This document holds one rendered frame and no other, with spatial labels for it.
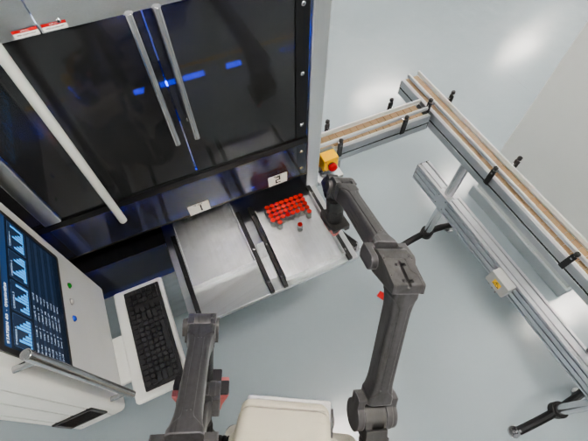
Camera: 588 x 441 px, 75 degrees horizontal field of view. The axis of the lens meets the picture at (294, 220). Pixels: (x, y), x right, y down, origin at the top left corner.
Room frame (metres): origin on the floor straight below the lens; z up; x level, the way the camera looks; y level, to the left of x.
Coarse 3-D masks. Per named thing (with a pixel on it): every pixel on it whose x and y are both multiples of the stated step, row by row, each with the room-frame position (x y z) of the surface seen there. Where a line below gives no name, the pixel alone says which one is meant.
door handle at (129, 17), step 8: (128, 16) 0.79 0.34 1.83; (128, 24) 0.79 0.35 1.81; (136, 24) 0.80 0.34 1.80; (136, 32) 0.79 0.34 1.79; (136, 40) 0.79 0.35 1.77; (136, 48) 0.79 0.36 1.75; (144, 48) 0.79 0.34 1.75; (144, 56) 0.79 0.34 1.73; (144, 64) 0.79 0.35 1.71; (152, 72) 0.79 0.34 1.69; (152, 80) 0.79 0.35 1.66; (152, 88) 0.79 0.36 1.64; (160, 88) 0.80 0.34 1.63; (160, 96) 0.79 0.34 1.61; (160, 104) 0.79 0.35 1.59; (168, 112) 0.79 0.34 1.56; (168, 120) 0.79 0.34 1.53; (168, 128) 0.79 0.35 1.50; (176, 136) 0.79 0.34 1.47; (176, 144) 0.79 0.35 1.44
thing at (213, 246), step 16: (224, 208) 0.93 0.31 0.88; (176, 224) 0.85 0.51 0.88; (192, 224) 0.85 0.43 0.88; (208, 224) 0.85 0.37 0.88; (224, 224) 0.85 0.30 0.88; (192, 240) 0.77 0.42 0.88; (208, 240) 0.77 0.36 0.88; (224, 240) 0.77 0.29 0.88; (240, 240) 0.77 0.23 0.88; (192, 256) 0.69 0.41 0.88; (208, 256) 0.69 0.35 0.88; (224, 256) 0.69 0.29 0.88; (240, 256) 0.69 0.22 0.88; (192, 272) 0.62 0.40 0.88; (208, 272) 0.62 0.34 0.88; (224, 272) 0.62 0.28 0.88
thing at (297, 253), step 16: (288, 224) 0.84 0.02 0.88; (304, 224) 0.84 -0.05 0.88; (320, 224) 0.84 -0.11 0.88; (272, 240) 0.77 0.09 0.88; (288, 240) 0.77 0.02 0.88; (304, 240) 0.77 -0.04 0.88; (320, 240) 0.77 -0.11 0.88; (336, 240) 0.75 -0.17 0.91; (288, 256) 0.69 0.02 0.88; (304, 256) 0.69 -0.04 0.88; (320, 256) 0.69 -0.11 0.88; (336, 256) 0.67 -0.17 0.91; (288, 272) 0.62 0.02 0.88; (304, 272) 0.62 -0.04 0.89
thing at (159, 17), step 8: (152, 8) 0.82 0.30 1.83; (160, 8) 0.82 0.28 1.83; (160, 16) 0.82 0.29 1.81; (160, 24) 0.81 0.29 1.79; (160, 32) 0.82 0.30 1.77; (168, 32) 0.82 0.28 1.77; (168, 40) 0.82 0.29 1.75; (168, 48) 0.81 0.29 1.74; (168, 56) 0.82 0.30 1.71; (176, 64) 0.82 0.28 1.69; (176, 72) 0.81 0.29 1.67; (176, 80) 0.82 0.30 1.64; (184, 88) 0.82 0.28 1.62; (184, 96) 0.81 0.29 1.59; (184, 104) 0.81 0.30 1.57; (192, 112) 0.83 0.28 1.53; (192, 120) 0.82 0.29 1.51; (192, 128) 0.81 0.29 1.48
